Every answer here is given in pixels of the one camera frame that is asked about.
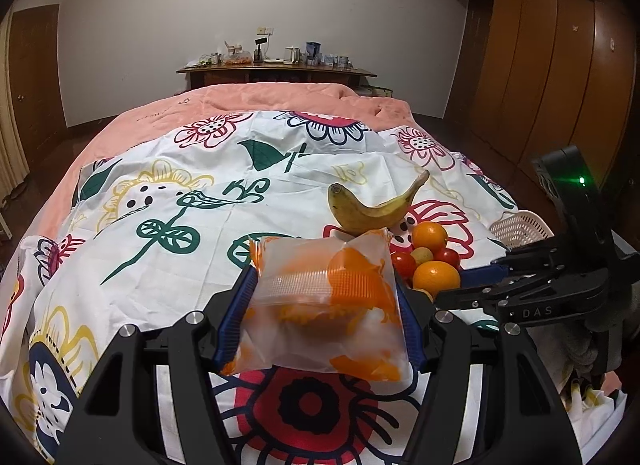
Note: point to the red tomato front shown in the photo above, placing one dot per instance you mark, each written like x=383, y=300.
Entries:
x=404, y=264

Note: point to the orange mandarin back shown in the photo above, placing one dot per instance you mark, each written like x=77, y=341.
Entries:
x=429, y=235

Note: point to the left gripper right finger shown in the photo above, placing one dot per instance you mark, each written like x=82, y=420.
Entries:
x=521, y=419

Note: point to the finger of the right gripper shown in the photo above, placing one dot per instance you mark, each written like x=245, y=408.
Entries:
x=467, y=299
x=483, y=276

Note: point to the orange mandarin front right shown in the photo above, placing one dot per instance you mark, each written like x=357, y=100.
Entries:
x=435, y=276

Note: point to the wooden wardrobe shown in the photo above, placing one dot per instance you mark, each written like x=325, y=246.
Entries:
x=534, y=76

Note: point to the plastic bag with orange peels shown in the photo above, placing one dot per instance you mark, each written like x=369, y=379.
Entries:
x=323, y=306

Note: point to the small yellow-green fruit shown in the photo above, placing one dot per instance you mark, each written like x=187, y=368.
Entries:
x=422, y=255

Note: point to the clear kettle on desk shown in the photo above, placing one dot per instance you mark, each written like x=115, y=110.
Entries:
x=292, y=56

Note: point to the red tomato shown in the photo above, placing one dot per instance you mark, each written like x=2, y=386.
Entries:
x=449, y=256
x=404, y=264

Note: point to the wooden desk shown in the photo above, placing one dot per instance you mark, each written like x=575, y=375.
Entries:
x=272, y=72

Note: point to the red tomato upper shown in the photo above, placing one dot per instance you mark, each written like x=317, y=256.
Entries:
x=449, y=256

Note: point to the wall socket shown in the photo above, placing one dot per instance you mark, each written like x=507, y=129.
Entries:
x=264, y=31

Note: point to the pink blanket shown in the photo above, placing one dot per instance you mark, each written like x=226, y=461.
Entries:
x=157, y=118

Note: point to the floral white duvet cover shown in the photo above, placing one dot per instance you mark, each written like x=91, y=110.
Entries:
x=153, y=229

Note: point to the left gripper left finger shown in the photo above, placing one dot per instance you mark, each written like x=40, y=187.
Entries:
x=116, y=419

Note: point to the orange mandarin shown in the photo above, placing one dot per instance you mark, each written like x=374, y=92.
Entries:
x=429, y=235
x=435, y=276

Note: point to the white plastic basket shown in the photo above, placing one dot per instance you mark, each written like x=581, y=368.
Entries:
x=516, y=229

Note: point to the black desk lamp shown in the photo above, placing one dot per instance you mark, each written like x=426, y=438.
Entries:
x=258, y=53

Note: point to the gloved operator hand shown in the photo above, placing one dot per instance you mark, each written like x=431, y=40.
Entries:
x=568, y=353

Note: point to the yellow banana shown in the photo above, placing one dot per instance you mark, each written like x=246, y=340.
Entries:
x=355, y=218

